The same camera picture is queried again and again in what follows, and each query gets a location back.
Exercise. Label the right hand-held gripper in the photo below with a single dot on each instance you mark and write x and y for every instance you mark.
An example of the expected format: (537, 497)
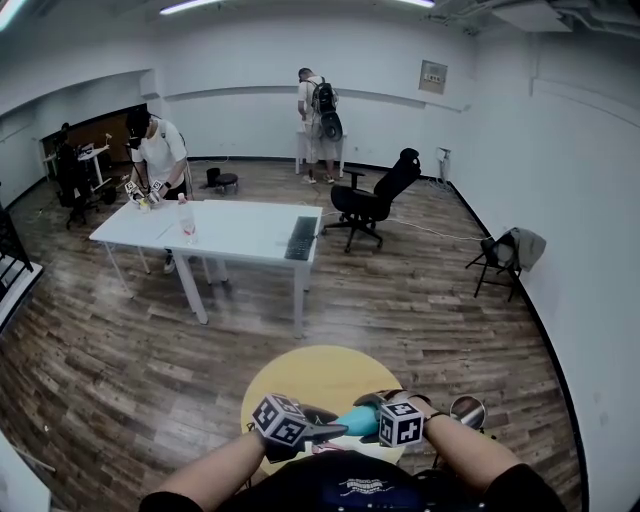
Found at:
(400, 422)

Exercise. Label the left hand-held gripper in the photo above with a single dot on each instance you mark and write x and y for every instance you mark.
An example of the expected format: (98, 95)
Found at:
(280, 420)

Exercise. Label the light blue spray bottle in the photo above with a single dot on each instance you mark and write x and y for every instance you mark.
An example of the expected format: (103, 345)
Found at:
(362, 421)

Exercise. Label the person's left forearm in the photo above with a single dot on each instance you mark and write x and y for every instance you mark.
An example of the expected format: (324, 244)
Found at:
(220, 470)

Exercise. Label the person's right forearm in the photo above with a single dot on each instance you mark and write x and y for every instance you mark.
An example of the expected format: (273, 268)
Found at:
(465, 442)

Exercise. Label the clear plastic bottle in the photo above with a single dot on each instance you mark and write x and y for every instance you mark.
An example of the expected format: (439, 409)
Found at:
(187, 225)

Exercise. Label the round yellow table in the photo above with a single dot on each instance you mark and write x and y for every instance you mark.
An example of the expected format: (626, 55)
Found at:
(320, 375)

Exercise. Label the person's black shirt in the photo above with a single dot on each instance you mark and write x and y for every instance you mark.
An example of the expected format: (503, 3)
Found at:
(350, 487)

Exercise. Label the shiny round metal stool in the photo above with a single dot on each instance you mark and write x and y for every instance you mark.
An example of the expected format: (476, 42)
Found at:
(467, 411)

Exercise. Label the black keyboard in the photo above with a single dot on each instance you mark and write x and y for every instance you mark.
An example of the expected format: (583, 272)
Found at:
(301, 239)

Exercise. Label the black folding chair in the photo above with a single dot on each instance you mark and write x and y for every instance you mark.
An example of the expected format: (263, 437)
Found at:
(492, 260)

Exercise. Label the large white table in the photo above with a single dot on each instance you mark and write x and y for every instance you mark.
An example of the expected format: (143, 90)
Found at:
(240, 232)

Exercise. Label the black office chair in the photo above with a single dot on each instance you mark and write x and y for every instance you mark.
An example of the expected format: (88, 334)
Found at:
(375, 197)

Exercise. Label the grey jacket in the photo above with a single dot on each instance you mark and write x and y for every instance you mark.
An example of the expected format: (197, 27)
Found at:
(527, 247)

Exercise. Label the black round stool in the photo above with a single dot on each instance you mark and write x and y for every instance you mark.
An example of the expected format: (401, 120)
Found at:
(227, 181)

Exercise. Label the black bin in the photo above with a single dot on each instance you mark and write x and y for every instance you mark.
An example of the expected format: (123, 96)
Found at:
(213, 177)

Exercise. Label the white narrow desk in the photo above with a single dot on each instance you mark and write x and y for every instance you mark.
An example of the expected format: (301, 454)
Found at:
(300, 147)

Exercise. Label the black backpack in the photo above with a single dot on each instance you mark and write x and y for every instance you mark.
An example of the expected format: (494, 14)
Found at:
(326, 107)

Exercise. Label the black swivel chair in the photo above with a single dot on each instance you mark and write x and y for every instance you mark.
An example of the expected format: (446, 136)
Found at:
(77, 202)

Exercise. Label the white standing desk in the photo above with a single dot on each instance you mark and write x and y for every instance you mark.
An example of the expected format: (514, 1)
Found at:
(95, 155)

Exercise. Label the black metal railing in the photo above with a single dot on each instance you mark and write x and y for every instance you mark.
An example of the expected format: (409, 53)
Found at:
(12, 240)

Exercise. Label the long ceiling light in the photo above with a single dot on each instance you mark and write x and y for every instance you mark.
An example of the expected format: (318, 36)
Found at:
(419, 2)
(192, 5)

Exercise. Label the white wall socket box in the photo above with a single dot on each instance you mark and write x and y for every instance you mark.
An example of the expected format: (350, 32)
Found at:
(444, 157)

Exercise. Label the beige wall electrical panel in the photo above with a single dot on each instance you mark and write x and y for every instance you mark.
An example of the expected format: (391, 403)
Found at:
(433, 76)

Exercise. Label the ceiling duct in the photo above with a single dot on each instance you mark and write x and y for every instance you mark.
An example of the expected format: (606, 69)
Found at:
(530, 12)

